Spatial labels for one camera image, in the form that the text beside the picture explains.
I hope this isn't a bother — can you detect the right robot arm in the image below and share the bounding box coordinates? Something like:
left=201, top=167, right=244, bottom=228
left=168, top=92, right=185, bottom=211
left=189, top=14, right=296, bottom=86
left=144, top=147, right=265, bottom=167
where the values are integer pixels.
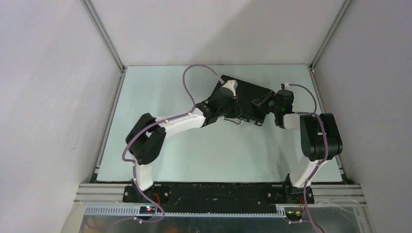
left=252, top=83, right=343, bottom=203

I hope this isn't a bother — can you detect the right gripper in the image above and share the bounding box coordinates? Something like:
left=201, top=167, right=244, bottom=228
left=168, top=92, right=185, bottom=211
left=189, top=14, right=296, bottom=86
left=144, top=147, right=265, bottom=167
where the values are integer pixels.
left=252, top=91, right=280, bottom=115

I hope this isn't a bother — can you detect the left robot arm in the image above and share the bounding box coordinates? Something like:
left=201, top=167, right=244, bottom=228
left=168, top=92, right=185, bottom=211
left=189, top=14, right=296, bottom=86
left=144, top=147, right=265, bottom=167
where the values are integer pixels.
left=125, top=79, right=238, bottom=202

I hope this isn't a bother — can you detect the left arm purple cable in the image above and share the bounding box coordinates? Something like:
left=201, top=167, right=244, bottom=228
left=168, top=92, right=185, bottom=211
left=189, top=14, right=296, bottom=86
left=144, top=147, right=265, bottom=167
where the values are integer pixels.
left=121, top=64, right=224, bottom=224

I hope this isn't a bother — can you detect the black poker set case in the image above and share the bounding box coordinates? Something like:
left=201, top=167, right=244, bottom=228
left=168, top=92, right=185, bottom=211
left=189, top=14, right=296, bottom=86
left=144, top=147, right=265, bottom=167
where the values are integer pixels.
left=204, top=75, right=273, bottom=126

